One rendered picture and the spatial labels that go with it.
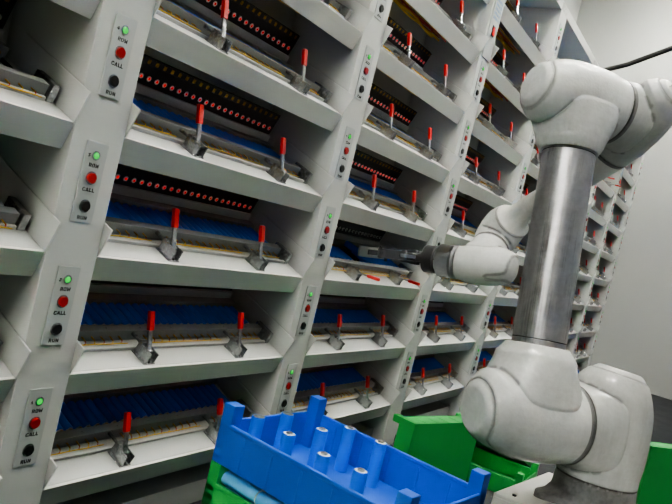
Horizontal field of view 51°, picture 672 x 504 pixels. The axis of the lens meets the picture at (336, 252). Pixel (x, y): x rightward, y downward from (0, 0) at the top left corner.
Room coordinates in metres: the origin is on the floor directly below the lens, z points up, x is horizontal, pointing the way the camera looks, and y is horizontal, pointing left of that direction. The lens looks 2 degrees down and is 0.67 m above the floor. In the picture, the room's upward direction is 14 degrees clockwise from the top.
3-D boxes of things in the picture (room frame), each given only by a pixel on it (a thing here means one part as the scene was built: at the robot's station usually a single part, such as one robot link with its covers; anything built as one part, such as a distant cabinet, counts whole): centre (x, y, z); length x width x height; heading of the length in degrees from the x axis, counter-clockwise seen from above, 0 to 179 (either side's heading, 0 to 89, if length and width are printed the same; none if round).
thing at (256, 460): (0.92, -0.08, 0.36); 0.30 x 0.20 x 0.08; 52
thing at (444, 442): (1.97, -0.39, 0.10); 0.30 x 0.08 x 0.20; 133
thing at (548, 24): (2.93, -0.57, 0.86); 0.20 x 0.09 x 1.73; 60
